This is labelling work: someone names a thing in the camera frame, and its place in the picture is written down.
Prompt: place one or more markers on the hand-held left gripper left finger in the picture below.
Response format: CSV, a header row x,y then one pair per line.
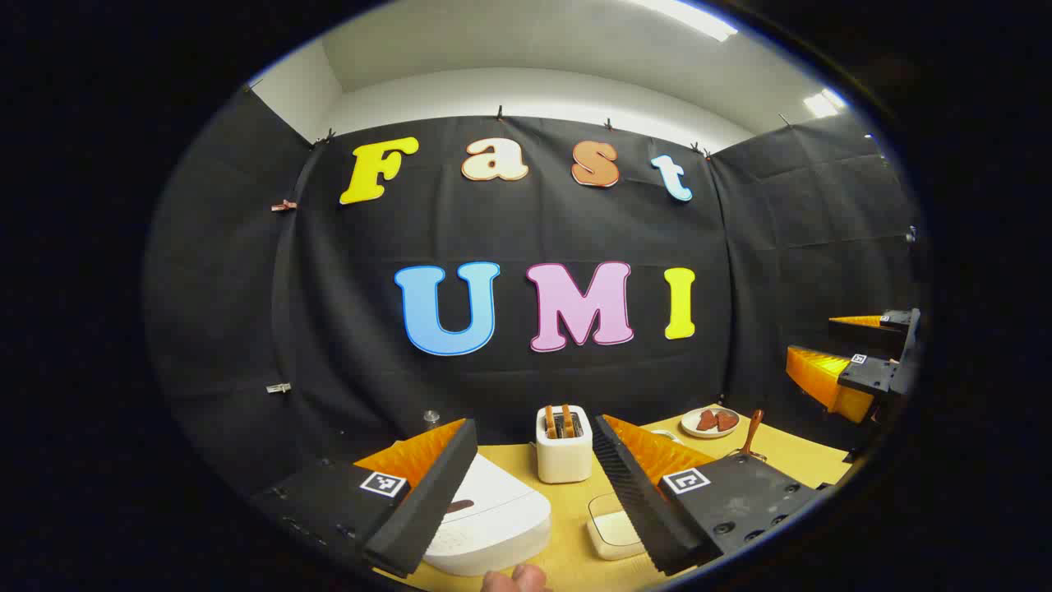
x,y
436,485

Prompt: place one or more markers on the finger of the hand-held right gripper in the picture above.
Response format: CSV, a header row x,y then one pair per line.
x,y
863,374
897,321

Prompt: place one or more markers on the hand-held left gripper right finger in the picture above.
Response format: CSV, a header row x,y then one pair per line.
x,y
633,493

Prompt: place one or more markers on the clear rice container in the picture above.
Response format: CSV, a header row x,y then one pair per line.
x,y
608,503

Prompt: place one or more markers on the white rice cooker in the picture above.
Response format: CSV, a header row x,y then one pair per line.
x,y
501,518

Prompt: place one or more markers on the brown wooden spoon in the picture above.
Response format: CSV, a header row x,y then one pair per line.
x,y
752,432

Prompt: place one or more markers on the white toaster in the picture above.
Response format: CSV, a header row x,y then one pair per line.
x,y
564,460

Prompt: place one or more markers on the round white plate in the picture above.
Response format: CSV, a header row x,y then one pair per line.
x,y
711,435

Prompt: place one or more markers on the toast bread slice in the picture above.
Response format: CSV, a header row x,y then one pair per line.
x,y
550,421
567,419

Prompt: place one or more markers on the red meat piece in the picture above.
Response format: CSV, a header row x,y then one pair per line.
x,y
706,421
726,421

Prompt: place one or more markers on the silver cloth clip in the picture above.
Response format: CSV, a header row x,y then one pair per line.
x,y
278,387

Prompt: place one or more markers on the black backdrop cloth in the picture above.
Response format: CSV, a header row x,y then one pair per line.
x,y
329,312

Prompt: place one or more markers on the small ceiling light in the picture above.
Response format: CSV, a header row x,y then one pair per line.
x,y
824,103

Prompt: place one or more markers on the copper cloth clip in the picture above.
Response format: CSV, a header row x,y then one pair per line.
x,y
283,205

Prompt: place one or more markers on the long ceiling light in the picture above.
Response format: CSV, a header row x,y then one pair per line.
x,y
690,18

